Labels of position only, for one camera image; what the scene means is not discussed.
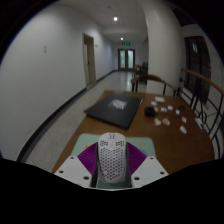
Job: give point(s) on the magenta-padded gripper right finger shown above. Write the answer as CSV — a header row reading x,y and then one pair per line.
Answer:
x,y
148,170

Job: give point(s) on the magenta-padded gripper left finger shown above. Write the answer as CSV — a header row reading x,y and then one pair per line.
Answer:
x,y
73,168

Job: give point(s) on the white perforated computer mouse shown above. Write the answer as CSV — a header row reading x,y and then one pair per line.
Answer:
x,y
112,156

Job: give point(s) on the pale green printed mouse pad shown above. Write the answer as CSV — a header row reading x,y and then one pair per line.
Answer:
x,y
143,146

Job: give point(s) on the small tan sticker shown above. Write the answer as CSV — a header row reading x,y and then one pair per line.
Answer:
x,y
157,122
165,121
156,108

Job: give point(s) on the small white sticker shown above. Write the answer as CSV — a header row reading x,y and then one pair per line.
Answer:
x,y
153,103
163,109
177,112
183,129
170,107

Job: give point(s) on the small black box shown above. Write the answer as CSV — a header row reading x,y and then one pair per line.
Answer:
x,y
149,111

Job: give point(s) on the small pink sticker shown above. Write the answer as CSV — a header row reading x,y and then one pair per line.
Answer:
x,y
184,119

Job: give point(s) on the black closed laptop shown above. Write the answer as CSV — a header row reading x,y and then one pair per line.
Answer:
x,y
110,113

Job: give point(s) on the white paper card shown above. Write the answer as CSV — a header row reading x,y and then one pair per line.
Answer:
x,y
199,123

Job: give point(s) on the flat white box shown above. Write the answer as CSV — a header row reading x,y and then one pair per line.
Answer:
x,y
159,99

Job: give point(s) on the wooden armchair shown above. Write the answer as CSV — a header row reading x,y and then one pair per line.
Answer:
x,y
150,77

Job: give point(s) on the black railing with wooden handrail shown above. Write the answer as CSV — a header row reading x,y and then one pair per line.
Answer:
x,y
200,77

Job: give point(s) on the white corridor door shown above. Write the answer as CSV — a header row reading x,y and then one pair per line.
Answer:
x,y
90,60

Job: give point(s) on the glazed double door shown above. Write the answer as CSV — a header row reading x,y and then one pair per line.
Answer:
x,y
122,59

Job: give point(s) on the dark framed window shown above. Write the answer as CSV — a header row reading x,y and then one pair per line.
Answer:
x,y
195,63

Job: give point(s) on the green exit sign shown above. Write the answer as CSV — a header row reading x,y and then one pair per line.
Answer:
x,y
126,43

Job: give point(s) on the round ceiling light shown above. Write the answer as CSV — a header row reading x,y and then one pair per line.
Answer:
x,y
115,19
121,38

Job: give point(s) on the white wall switch plate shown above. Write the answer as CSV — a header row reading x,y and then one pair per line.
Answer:
x,y
45,49

